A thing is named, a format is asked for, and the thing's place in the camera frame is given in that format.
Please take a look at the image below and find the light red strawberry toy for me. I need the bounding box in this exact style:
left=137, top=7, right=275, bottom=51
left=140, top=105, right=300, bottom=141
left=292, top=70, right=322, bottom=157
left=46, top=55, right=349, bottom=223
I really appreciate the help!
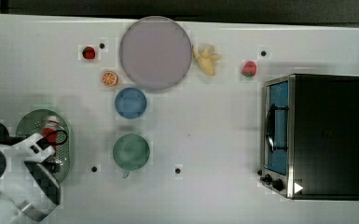
left=242, top=61, right=257, bottom=77

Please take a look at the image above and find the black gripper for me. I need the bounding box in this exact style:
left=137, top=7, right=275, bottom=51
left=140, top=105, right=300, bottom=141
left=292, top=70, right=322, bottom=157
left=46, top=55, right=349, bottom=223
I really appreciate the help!
left=36, top=137, right=61, bottom=174

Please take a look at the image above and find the silver toaster oven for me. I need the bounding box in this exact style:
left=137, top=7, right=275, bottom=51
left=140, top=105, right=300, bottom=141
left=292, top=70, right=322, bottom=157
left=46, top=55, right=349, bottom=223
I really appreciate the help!
left=257, top=74, right=359, bottom=201

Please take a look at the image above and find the yellow banana toy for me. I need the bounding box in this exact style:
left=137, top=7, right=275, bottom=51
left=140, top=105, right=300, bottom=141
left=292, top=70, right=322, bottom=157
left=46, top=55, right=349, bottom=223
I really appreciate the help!
left=192, top=45, right=221, bottom=76

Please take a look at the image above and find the dark red strawberry toy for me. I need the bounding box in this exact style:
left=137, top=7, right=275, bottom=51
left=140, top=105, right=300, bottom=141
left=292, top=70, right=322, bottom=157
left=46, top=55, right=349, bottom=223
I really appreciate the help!
left=82, top=46, right=96, bottom=60

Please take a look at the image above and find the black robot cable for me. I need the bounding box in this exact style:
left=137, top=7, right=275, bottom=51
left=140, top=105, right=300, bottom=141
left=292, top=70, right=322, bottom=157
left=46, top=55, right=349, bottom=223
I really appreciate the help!
left=45, top=129, right=69, bottom=147

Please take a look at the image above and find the green oval strainer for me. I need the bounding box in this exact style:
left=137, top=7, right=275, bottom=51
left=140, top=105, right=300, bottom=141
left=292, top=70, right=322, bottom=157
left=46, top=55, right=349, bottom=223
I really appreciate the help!
left=16, top=109, right=73, bottom=183

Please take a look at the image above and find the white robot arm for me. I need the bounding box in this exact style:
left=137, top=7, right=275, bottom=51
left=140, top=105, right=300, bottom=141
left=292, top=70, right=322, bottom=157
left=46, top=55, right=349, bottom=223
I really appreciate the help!
left=0, top=133, right=61, bottom=224

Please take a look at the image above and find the orange slice toy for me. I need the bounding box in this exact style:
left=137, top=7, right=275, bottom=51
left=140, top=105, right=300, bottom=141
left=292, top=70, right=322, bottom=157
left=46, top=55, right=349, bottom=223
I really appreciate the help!
left=102, top=71, right=118, bottom=87

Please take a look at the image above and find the green mug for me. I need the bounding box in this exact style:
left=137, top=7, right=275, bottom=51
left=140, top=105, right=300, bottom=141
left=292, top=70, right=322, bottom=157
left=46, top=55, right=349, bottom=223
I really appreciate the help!
left=113, top=133, right=150, bottom=178

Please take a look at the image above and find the red plush ketchup bottle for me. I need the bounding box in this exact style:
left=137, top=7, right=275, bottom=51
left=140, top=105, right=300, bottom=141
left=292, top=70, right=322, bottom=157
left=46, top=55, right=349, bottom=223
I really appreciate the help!
left=42, top=116, right=60, bottom=147

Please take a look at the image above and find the grey round plate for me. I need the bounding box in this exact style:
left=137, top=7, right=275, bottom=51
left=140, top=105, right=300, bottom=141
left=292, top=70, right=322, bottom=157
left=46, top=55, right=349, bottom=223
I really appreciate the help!
left=119, top=16, right=192, bottom=91

